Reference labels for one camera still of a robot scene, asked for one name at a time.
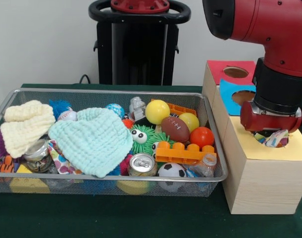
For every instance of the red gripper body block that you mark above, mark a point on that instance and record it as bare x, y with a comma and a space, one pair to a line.
269, 121

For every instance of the white cloth with colourful spots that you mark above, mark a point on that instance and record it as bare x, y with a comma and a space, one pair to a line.
277, 140

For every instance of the mint green knitted cloth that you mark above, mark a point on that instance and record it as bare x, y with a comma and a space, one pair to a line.
91, 141

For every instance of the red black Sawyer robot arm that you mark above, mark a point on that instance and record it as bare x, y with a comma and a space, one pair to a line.
277, 22

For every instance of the wooden box with three holes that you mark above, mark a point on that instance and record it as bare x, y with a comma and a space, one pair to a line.
260, 188

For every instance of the metal mesh bin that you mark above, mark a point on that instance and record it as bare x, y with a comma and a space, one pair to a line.
66, 96

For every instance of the orange ball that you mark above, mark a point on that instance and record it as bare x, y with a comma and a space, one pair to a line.
201, 137

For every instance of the clear plastic bottle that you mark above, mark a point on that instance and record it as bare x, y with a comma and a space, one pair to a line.
203, 168

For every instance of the brown toy football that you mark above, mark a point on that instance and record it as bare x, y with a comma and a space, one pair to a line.
175, 129

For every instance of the orange toy building brick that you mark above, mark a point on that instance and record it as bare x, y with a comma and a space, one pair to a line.
180, 155

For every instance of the small soccer ball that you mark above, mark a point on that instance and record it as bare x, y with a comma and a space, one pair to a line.
170, 169

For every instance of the large yellow ball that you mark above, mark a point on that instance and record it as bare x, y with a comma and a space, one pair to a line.
157, 111

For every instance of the green spiky toy with eyes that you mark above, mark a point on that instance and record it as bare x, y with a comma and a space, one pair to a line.
141, 146

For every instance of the silver drink can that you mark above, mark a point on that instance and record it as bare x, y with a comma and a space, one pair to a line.
141, 163

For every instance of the dark green tablecloth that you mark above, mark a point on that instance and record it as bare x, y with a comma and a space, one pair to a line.
116, 218

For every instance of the cream knitted cloth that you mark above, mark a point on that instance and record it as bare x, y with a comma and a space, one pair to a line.
24, 129

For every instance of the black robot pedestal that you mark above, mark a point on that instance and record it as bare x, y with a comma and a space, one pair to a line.
138, 49

